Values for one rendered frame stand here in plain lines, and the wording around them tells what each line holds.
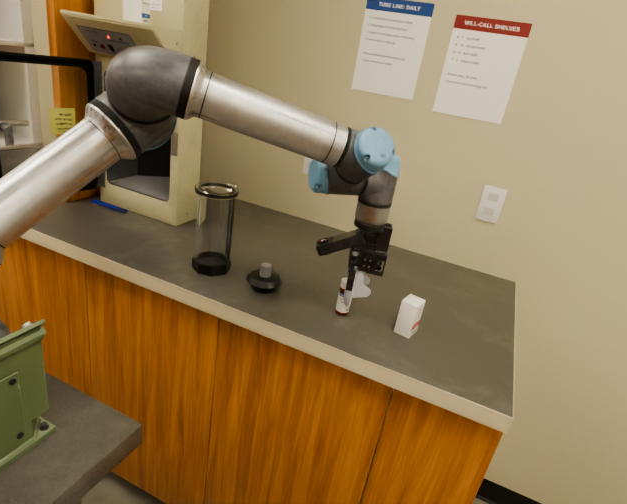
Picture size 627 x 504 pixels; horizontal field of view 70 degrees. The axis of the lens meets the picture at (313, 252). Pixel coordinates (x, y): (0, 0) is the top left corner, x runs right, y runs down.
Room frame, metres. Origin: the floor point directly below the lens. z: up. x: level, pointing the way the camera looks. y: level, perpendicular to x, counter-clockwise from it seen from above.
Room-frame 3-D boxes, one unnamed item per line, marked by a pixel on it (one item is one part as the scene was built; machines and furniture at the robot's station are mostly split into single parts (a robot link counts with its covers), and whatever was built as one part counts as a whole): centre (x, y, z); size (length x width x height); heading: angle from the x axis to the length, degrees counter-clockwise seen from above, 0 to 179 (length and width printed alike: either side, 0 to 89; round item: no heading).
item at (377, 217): (0.96, -0.12, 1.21); 0.08 x 0.08 x 0.05
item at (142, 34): (1.31, 0.62, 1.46); 0.32 x 0.12 x 0.10; 70
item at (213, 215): (1.07, 0.26, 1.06); 0.11 x 0.11 x 0.21
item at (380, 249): (0.96, -0.12, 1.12); 0.09 x 0.08 x 0.12; 88
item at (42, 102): (1.27, 0.82, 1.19); 0.30 x 0.01 x 0.40; 150
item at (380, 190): (0.96, -0.11, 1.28); 0.09 x 0.08 x 0.11; 112
